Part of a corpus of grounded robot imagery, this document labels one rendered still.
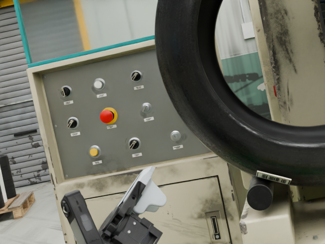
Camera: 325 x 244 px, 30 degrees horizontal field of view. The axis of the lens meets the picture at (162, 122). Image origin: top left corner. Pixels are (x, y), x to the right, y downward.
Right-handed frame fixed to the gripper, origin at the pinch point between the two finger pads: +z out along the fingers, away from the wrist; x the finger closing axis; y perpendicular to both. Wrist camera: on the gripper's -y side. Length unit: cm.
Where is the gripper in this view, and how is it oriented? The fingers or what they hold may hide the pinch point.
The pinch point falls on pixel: (145, 170)
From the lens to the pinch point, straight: 101.3
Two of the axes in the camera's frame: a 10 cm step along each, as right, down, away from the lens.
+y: 8.1, 5.8, 0.7
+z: 4.8, -7.2, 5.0
